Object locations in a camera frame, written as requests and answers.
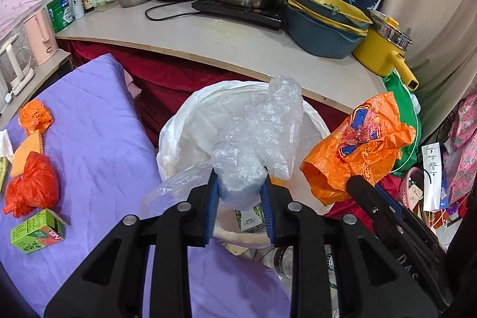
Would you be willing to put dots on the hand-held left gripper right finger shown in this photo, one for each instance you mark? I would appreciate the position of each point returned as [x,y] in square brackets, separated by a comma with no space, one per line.
[267,217]

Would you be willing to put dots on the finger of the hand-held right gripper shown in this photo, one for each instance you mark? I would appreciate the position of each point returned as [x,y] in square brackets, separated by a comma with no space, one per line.
[410,221]
[367,195]

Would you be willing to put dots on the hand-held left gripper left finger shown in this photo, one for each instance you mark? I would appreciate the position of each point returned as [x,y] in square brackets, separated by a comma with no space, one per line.
[210,213]

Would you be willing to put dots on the orange plastic bag blue print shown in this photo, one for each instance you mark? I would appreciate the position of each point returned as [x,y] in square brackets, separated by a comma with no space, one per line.
[357,154]

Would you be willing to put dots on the clear plastic bag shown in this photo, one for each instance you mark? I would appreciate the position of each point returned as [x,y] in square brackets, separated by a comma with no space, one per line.
[253,139]

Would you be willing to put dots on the white plastic-lined bin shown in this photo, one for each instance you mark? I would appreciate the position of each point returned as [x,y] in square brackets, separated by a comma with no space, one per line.
[179,139]

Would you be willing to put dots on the light green drink carton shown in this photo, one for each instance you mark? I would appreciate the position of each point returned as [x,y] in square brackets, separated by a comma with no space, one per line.
[37,234]

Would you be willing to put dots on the red-orange plastic bag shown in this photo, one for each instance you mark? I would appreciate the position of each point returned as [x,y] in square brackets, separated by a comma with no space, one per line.
[33,187]

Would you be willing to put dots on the orange waffle dish cloth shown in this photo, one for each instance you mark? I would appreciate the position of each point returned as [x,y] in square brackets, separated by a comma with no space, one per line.
[28,146]

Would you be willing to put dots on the small orange plastic bag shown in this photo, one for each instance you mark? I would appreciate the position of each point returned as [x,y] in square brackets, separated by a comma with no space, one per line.
[35,115]

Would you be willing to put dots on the yellow-green plastic wrapper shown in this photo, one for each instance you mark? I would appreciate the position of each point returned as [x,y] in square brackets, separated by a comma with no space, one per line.
[3,172]

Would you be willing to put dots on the white paper tissue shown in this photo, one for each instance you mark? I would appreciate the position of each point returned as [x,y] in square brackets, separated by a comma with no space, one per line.
[4,144]

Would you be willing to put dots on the pink plastic basket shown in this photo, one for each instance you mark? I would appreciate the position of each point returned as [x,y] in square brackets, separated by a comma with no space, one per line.
[411,178]

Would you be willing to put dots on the clear glass jar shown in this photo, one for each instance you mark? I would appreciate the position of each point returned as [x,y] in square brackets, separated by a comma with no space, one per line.
[281,260]

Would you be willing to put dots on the white paper packet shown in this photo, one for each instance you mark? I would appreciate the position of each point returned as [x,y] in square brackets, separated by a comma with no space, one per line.
[432,176]

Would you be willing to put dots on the pink floral cloth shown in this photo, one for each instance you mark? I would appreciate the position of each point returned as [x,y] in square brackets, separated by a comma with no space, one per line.
[464,154]

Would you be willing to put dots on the white plastic bottle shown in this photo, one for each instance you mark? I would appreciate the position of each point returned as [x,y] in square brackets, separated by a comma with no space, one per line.
[415,102]

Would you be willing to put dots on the green cloth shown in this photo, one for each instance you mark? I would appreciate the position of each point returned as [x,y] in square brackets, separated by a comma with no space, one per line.
[404,87]

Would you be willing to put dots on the yellow electric pot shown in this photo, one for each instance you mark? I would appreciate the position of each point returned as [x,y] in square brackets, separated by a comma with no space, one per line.
[376,53]

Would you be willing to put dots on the red cloth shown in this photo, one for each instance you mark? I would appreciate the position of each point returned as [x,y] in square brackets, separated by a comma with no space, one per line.
[156,79]

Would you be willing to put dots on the large blue plastic basin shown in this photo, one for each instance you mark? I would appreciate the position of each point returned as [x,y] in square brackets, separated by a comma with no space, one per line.
[320,40]

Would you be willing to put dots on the yellow-rimmed strainer basin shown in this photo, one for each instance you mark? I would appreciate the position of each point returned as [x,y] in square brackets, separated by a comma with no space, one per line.
[316,7]
[357,29]

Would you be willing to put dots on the beige curtain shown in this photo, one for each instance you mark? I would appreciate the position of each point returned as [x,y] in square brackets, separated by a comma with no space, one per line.
[428,5]

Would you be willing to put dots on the black induction cooker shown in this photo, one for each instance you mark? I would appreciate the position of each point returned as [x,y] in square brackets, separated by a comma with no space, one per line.
[238,12]

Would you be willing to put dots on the white side cabinet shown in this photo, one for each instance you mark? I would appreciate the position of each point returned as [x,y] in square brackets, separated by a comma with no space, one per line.
[48,68]

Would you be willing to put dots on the clear food container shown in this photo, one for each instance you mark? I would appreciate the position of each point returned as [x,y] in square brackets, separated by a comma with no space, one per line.
[106,3]

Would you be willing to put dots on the pink electric kettle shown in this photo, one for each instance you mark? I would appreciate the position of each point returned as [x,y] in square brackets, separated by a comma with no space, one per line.
[39,38]

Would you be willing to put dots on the white thermos bottle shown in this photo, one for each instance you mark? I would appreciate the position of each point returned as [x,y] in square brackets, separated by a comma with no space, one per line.
[76,5]

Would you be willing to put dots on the green tin can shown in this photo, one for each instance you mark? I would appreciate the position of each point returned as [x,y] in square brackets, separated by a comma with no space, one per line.
[59,14]

